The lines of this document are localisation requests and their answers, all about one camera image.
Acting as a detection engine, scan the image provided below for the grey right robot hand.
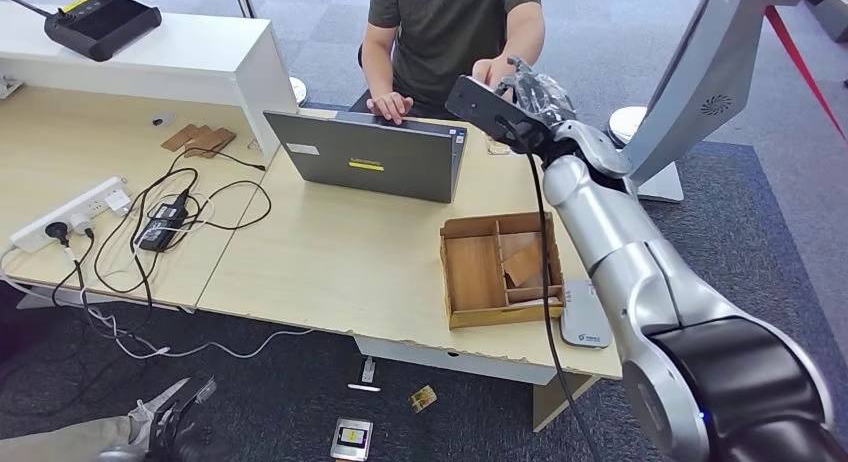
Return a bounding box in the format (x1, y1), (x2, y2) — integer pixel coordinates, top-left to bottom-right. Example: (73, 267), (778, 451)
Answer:
(493, 56), (578, 126)

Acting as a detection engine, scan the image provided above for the person's right hand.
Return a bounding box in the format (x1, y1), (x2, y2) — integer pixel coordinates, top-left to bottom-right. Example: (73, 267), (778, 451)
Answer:
(366, 91), (415, 125)

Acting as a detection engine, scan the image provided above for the person's left hand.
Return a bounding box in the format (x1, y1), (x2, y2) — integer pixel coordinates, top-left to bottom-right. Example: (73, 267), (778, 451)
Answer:
(471, 53), (519, 97)

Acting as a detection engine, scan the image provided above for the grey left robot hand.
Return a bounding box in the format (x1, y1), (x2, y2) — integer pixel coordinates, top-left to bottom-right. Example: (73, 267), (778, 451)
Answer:
(99, 376), (220, 462)

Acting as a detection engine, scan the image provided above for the wooden organizer box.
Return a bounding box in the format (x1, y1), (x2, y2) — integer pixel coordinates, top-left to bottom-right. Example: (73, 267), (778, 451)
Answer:
(439, 211), (566, 330)

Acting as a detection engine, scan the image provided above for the person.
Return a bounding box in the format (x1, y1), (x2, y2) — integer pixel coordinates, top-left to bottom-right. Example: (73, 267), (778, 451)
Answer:
(347, 0), (547, 126)

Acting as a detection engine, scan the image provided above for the person's leg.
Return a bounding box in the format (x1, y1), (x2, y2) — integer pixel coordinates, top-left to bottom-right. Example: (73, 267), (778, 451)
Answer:
(0, 395), (160, 462)

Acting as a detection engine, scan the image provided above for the thin wooden card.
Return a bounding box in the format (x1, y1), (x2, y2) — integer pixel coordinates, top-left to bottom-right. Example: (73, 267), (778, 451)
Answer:
(199, 127), (237, 160)
(160, 122), (197, 153)
(182, 126), (224, 158)

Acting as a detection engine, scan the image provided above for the grey card reader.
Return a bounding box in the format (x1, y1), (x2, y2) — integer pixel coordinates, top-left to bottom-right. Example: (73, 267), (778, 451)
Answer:
(559, 278), (613, 350)

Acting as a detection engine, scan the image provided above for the grey laptop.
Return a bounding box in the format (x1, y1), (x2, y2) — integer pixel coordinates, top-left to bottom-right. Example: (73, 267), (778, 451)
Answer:
(263, 109), (468, 204)

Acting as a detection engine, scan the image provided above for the white round stanchion base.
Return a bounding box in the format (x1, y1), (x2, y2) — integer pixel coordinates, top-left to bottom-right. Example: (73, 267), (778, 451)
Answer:
(608, 105), (648, 148)

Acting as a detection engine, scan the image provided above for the white kiosk stand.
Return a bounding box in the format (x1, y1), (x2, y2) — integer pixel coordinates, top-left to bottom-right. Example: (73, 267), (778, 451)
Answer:
(619, 0), (823, 204)

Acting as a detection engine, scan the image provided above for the silver device with screen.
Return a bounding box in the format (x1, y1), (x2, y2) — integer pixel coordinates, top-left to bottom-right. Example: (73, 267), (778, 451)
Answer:
(329, 417), (374, 462)

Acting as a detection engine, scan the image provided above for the metal stanchion with white base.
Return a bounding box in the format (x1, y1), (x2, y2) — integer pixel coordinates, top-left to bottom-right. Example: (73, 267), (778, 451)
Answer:
(231, 0), (310, 108)

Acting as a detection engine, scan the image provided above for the black power adapter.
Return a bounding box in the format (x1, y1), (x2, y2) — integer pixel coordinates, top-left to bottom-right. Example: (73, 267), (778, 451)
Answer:
(136, 202), (190, 254)

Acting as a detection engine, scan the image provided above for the white counter riser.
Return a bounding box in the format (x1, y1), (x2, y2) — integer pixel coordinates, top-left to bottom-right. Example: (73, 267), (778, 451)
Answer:
(0, 1), (299, 159)

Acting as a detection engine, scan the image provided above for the white charger block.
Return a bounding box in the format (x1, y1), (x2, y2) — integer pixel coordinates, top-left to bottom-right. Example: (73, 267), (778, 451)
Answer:
(103, 185), (132, 214)

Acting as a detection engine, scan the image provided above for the dark grey floor rug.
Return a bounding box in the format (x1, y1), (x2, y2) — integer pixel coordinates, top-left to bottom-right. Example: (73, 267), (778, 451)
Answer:
(0, 104), (848, 462)

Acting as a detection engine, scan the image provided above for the white power strip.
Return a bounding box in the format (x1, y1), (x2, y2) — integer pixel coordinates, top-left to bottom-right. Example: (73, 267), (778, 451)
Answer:
(9, 175), (131, 254)

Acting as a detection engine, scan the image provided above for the small wooden tag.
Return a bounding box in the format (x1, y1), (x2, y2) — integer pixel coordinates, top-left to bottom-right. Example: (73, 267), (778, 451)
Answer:
(408, 384), (439, 415)

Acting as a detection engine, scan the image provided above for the white desk crossbar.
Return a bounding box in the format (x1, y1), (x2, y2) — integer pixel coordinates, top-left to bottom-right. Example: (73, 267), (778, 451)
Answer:
(354, 334), (561, 387)

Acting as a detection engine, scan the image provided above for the black remote controller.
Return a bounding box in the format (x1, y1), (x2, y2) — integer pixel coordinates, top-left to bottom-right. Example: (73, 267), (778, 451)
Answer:
(1, 0), (164, 63)

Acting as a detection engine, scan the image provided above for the wooden desk leg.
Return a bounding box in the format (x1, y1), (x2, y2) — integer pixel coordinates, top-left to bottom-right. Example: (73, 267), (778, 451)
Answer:
(533, 372), (598, 434)

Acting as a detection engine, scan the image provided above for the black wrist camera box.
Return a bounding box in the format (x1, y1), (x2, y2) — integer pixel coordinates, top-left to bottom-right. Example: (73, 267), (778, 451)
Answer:
(445, 74), (554, 157)

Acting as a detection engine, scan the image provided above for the white cable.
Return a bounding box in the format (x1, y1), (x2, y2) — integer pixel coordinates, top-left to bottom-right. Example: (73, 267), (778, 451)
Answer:
(0, 243), (317, 361)

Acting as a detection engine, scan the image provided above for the thin black adapter cable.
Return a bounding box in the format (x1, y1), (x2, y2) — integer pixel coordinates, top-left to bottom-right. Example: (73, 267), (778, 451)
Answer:
(91, 144), (274, 295)

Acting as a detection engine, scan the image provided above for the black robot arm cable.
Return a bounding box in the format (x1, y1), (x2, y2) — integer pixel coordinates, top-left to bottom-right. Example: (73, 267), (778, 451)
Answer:
(493, 117), (601, 462)

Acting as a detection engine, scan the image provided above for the white and black bracket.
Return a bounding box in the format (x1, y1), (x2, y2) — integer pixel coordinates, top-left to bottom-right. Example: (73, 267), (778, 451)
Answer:
(347, 355), (384, 393)

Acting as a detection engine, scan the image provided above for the black power cord with plug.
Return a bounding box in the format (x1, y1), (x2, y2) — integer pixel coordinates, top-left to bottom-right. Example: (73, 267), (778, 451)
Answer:
(43, 220), (158, 312)

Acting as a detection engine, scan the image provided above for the red strap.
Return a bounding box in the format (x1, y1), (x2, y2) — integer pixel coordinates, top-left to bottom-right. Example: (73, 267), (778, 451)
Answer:
(763, 5), (848, 144)

